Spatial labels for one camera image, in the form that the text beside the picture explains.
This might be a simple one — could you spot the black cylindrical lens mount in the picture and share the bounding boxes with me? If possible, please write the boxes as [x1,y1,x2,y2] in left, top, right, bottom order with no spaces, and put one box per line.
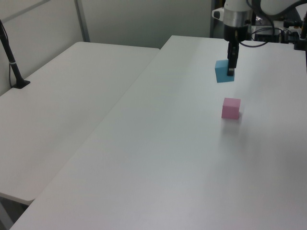
[283,20,302,28]

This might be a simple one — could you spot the thin black stand cable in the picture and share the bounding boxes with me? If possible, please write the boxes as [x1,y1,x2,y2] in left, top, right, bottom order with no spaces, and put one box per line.
[0,23,13,87]

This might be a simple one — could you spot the dark grey metal post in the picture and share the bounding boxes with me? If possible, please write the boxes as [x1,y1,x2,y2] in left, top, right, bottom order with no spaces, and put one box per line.
[210,0,218,38]

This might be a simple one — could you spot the pink cube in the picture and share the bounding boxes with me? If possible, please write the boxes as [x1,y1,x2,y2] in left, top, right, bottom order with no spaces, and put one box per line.
[221,97,241,119]

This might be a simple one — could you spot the black camera stand pole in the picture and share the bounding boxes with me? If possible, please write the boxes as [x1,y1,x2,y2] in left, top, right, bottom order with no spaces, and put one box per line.
[0,19,31,90]

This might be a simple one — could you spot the black clamp mount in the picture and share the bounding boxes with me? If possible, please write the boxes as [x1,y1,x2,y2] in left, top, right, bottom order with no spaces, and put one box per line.
[294,13,307,51]

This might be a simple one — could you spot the black electronics box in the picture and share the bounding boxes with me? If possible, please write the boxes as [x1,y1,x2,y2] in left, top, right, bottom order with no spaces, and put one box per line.
[254,28,282,43]

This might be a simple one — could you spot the white side table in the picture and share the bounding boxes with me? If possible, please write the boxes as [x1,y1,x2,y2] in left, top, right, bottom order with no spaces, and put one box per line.
[0,41,161,206]

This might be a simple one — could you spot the blue cube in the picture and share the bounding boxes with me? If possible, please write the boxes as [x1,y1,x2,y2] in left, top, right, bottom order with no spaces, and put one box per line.
[214,59,235,83]

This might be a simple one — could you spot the dark gripper cable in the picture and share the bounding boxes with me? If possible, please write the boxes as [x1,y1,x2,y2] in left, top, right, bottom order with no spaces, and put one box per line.
[236,23,283,48]

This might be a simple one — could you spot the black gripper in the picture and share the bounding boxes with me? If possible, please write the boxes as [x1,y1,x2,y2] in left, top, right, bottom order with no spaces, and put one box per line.
[224,23,249,77]

